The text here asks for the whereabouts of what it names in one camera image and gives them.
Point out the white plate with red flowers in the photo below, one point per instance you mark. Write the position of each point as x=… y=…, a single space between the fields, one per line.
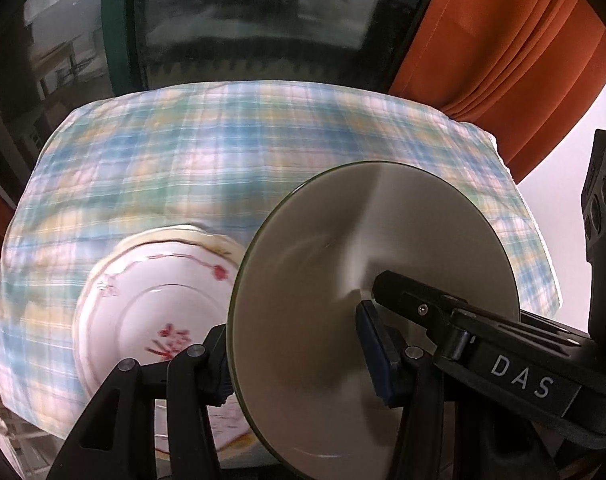
x=133 y=320

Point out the scalloped plate with yellow flowers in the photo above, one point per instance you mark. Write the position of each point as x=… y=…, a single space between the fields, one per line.
x=175 y=233

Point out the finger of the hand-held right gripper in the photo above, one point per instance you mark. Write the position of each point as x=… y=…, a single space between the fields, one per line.
x=413 y=300

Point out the plaid tablecloth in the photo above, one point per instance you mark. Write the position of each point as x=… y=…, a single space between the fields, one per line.
x=233 y=150

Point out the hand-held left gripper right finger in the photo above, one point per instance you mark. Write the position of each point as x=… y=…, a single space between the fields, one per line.
x=378 y=360

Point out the cream floral bowl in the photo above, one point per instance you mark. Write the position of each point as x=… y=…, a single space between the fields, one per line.
x=333 y=240

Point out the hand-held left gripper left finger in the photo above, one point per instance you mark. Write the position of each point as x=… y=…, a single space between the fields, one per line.
x=215 y=355

